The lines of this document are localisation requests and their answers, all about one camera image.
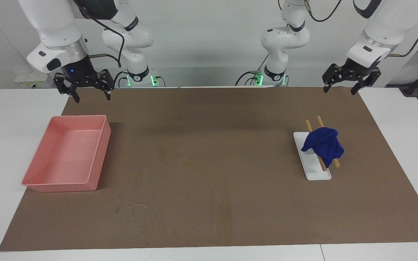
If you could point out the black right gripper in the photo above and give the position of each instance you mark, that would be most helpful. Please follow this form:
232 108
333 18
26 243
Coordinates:
79 72

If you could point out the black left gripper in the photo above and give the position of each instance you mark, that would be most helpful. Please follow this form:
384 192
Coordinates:
356 68

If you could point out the blue towel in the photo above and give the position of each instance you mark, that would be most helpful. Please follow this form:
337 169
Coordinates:
324 144

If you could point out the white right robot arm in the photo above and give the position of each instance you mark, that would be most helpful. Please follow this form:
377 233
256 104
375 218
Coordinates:
54 25

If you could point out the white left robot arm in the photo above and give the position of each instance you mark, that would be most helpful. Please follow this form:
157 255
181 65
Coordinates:
386 21

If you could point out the wooden rack rod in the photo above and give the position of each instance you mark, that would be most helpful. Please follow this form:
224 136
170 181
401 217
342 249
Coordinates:
320 120
308 127

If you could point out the pink plastic tray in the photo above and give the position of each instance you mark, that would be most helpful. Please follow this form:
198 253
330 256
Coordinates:
67 156

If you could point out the brown table mat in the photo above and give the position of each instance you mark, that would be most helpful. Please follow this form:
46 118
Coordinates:
209 163

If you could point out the white wall socket box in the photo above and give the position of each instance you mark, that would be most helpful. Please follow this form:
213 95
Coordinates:
31 79

